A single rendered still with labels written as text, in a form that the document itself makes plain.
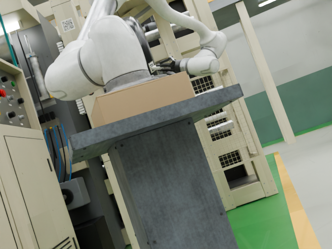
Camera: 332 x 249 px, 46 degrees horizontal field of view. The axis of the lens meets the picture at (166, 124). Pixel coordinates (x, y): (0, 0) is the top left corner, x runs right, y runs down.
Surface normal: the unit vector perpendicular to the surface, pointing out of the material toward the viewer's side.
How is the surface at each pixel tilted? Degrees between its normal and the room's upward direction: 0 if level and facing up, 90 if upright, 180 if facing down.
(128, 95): 90
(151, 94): 90
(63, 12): 90
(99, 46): 88
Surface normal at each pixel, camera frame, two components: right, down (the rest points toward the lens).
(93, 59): -0.52, 0.12
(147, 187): 0.24, -0.17
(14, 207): -0.04, -0.07
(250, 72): -0.25, 0.00
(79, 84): -0.11, 0.67
